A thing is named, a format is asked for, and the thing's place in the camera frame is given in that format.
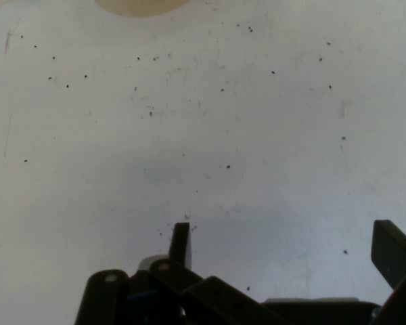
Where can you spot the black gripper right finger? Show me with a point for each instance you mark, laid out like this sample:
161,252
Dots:
399,264

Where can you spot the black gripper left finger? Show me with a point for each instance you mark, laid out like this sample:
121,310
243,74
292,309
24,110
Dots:
176,294

